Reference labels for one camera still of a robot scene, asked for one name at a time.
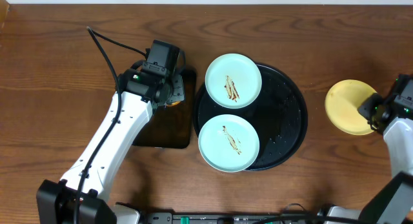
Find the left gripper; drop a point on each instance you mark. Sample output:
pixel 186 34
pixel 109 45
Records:
pixel 179 89

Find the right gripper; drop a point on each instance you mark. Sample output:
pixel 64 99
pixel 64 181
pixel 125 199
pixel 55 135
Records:
pixel 364 106

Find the yellow plate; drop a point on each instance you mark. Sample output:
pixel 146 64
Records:
pixel 342 102

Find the orange green sponge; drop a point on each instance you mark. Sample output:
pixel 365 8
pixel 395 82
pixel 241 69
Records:
pixel 172 104

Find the mint green plate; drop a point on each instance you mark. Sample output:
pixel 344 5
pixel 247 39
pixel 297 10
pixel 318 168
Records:
pixel 228 143
pixel 233 81

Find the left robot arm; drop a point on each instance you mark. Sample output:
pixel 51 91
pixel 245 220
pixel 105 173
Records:
pixel 82 193

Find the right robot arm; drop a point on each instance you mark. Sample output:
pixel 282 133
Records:
pixel 392 118

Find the black rectangular water tray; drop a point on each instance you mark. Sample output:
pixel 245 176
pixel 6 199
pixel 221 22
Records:
pixel 170 127

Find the black round tray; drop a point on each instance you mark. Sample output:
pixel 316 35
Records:
pixel 279 116

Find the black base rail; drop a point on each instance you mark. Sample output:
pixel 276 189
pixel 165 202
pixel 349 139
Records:
pixel 170 218

